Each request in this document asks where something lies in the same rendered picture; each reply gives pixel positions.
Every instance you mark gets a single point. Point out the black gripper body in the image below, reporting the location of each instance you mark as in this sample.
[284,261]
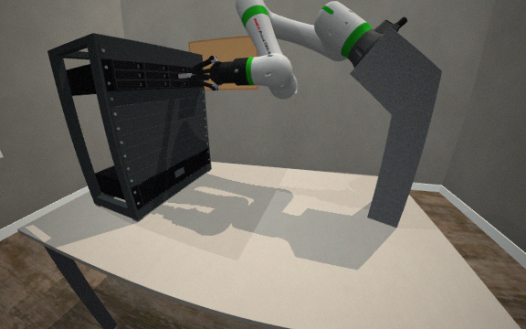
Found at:
[224,71]

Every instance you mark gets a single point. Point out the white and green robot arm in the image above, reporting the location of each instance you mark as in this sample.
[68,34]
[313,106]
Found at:
[336,28]

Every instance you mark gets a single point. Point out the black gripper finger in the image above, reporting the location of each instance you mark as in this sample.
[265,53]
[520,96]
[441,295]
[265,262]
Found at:
[196,68]
[197,81]

